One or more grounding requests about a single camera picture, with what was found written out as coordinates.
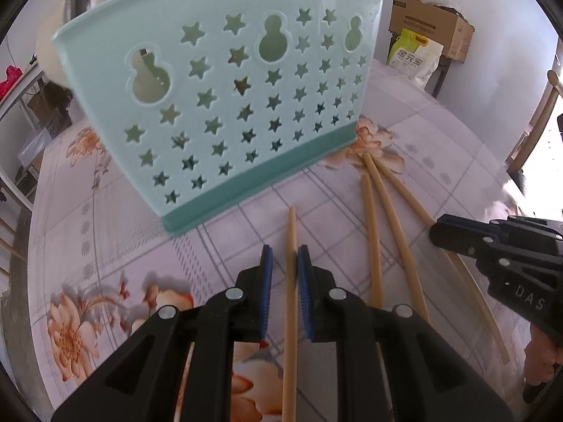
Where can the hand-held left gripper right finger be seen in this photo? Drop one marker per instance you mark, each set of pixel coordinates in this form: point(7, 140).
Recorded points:
point(304, 299)

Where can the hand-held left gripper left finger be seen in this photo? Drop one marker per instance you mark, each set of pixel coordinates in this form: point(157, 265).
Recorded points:
point(266, 299)

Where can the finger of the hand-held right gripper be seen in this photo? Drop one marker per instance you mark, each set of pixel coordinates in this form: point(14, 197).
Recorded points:
point(457, 239)
point(470, 221)

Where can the wooden chopstick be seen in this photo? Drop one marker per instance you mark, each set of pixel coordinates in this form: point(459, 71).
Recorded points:
point(413, 209)
point(396, 237)
point(373, 246)
point(290, 316)

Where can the teal star-cut utensil holder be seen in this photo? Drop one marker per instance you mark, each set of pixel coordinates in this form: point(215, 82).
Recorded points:
point(220, 22)

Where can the person's right hand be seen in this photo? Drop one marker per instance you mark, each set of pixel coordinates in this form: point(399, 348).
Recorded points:
point(543, 351)

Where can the white and yellow rice bag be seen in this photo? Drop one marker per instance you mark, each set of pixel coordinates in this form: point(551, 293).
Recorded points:
point(413, 57)

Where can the printed cardboard box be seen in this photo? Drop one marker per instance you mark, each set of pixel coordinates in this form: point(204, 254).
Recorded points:
point(433, 22)

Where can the white desk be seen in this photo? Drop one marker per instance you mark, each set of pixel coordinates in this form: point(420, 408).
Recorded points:
point(13, 140)

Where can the white rice paddle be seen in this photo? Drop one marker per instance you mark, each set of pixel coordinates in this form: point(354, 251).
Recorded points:
point(50, 52)

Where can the red plastic bag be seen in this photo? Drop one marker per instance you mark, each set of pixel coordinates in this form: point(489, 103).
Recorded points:
point(9, 80)

